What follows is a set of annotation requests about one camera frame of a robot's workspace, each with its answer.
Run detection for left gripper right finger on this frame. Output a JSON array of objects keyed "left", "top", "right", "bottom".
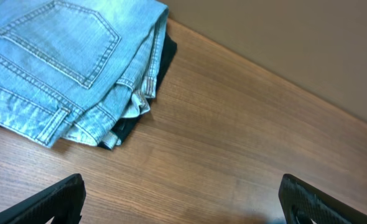
[{"left": 279, "top": 174, "right": 367, "bottom": 224}]

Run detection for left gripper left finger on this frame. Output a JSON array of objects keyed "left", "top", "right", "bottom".
[{"left": 0, "top": 174, "right": 86, "bottom": 224}]

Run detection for folded black garment under jeans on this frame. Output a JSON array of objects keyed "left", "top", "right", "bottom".
[{"left": 98, "top": 34, "right": 177, "bottom": 151}]

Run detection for folded light blue jeans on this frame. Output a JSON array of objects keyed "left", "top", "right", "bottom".
[{"left": 0, "top": 0, "right": 169, "bottom": 147}]

